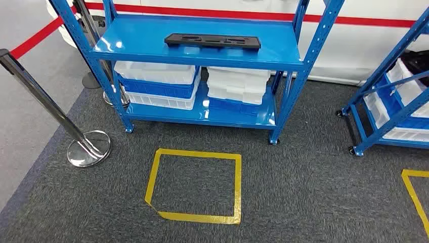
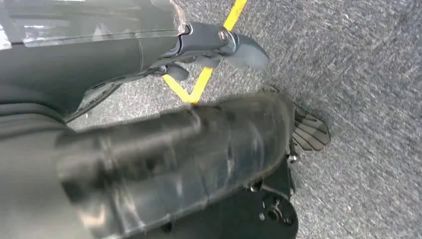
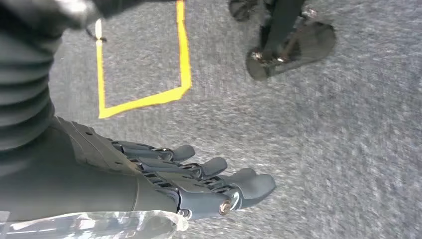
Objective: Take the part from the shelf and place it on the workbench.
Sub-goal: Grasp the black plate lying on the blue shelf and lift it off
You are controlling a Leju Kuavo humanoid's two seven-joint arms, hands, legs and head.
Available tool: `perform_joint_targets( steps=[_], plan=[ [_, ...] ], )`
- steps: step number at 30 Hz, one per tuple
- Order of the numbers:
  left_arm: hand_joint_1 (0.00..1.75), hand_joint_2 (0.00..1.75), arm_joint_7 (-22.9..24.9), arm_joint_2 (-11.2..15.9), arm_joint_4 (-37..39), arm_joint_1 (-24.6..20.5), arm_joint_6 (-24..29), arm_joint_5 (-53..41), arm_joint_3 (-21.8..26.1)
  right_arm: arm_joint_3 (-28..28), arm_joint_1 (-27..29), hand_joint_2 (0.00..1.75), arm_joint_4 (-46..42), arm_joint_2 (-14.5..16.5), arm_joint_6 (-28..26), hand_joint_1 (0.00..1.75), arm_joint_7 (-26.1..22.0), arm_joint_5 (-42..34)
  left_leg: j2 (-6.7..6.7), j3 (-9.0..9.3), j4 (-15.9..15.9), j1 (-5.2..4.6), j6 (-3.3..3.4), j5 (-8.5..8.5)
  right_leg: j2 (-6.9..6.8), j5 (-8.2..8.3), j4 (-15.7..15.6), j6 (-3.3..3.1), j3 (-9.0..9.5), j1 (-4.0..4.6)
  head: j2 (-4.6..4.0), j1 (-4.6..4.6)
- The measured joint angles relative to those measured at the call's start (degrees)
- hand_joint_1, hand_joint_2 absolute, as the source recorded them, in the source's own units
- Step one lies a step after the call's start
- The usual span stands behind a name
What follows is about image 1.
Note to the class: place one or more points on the black plastic panel part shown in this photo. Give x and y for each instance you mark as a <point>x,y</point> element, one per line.
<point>214,42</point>

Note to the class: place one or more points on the blue metal shelf rack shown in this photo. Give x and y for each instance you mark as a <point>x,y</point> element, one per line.
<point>134,37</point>
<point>385,125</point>

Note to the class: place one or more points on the yellow floor tape square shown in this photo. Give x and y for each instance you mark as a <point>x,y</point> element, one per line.
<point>238,187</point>
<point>415,198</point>

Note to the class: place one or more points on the grey round stanchion base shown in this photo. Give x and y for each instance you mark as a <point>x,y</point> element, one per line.
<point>90,81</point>

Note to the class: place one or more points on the white car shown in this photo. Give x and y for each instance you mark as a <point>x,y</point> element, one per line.
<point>352,50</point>

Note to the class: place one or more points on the chrome stanchion post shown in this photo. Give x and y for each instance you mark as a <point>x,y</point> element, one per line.
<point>87,30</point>
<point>50,105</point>

